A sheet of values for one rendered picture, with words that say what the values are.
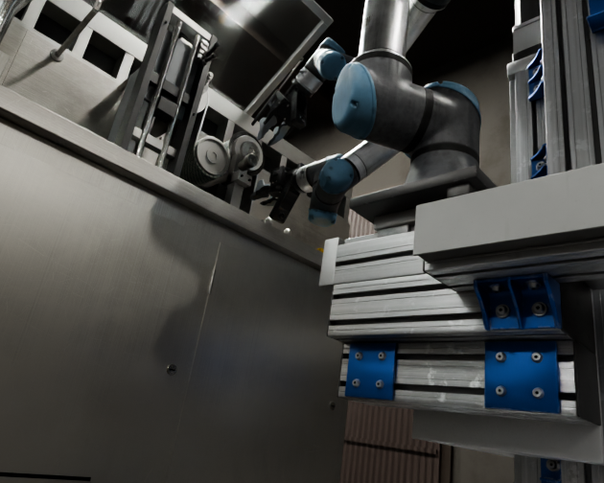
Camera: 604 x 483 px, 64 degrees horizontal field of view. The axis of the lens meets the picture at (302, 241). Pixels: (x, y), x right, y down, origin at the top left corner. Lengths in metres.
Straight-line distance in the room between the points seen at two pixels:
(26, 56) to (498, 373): 1.53
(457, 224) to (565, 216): 0.11
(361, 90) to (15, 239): 0.62
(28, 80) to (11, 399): 1.05
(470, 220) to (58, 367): 0.70
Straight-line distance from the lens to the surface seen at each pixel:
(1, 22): 1.49
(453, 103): 0.90
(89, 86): 1.78
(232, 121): 2.07
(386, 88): 0.84
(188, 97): 1.38
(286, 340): 1.23
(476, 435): 0.81
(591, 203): 0.55
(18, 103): 0.98
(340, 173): 1.13
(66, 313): 0.95
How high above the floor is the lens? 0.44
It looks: 21 degrees up
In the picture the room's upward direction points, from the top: 9 degrees clockwise
